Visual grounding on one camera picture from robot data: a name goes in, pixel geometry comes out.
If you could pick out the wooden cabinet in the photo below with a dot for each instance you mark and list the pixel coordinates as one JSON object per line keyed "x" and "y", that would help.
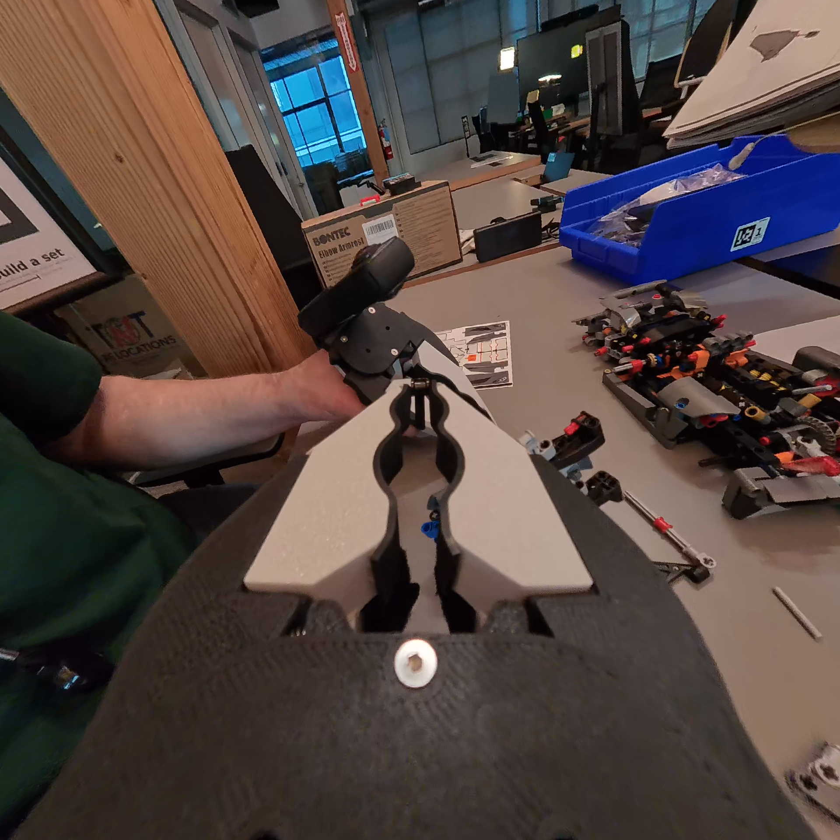
{"x": 163, "y": 164}

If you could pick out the person's left forearm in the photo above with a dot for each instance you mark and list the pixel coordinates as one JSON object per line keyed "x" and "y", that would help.
{"x": 196, "y": 413}

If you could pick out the printed cardboard box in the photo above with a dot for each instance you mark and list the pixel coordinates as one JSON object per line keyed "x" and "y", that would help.
{"x": 144, "y": 335}

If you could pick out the clear plastic bags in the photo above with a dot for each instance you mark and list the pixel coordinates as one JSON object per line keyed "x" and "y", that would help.
{"x": 642, "y": 210}

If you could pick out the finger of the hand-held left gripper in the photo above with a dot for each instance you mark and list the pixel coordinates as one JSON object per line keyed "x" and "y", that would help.
{"x": 468, "y": 394}

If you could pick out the grey orange-striped lego panel assembly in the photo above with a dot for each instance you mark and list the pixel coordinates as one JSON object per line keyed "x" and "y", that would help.
{"x": 576, "y": 439}

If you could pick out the short light grey lego axle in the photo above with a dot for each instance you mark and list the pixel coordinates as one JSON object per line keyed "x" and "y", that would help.
{"x": 797, "y": 613}

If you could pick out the person's green shirt torso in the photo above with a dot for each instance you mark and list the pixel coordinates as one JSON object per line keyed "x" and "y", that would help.
{"x": 78, "y": 526}

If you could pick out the black angled lego connector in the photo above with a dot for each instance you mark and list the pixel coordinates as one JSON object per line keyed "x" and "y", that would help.
{"x": 419, "y": 388}

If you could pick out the light grey axle connector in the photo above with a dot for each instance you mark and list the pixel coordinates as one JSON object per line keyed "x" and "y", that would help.
{"x": 819, "y": 775}

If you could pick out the white rounded board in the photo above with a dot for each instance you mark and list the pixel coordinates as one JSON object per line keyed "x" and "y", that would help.
{"x": 800, "y": 339}

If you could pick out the black monitor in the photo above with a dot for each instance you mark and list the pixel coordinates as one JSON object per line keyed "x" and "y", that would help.
{"x": 610, "y": 79}

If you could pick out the person's left hand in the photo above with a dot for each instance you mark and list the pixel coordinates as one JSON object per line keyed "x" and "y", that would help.
{"x": 321, "y": 394}

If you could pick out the large lego car model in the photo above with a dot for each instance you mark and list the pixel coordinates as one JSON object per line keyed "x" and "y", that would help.
{"x": 708, "y": 394}

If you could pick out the grey axle black panel assembly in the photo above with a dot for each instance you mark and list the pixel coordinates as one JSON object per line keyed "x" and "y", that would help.
{"x": 662, "y": 526}

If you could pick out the black chair armrest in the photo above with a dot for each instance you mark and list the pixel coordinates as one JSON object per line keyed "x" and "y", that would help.
{"x": 216, "y": 462}

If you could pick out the blue bin with square tag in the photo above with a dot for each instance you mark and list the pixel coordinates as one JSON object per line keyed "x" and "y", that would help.
{"x": 689, "y": 243}

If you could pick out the framed wall picture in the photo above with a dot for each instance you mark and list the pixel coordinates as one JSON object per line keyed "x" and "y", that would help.
{"x": 38, "y": 250}

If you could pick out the lego sticker sheet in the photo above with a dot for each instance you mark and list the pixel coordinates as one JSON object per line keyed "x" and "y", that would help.
{"x": 482, "y": 354}

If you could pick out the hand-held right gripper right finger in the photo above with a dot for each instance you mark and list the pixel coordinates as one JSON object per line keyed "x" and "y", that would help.
{"x": 525, "y": 526}

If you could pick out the black box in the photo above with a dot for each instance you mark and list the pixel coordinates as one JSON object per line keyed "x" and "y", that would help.
{"x": 508, "y": 237}

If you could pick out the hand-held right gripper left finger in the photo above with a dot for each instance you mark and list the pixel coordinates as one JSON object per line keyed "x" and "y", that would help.
{"x": 321, "y": 526}

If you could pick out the white paper stack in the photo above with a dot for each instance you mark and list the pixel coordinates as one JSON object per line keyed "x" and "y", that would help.
{"x": 754, "y": 86}

